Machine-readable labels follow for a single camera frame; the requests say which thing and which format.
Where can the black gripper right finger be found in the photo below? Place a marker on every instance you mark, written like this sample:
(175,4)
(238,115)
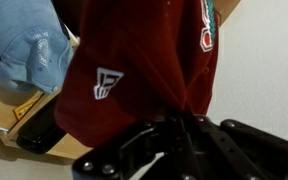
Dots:
(244,153)

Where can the light blue baseball cap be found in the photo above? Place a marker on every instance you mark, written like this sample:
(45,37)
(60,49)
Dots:
(24,33)

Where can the yellow sticker label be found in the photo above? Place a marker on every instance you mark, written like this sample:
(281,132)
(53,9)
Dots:
(25,108)

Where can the maroon baseball cap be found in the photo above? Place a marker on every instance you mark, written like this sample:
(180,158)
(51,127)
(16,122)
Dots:
(134,50)

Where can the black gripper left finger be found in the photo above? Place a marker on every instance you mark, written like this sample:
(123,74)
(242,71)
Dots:
(174,136)

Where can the black glossy item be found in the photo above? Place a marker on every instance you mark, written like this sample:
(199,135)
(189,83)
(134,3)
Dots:
(39,133)

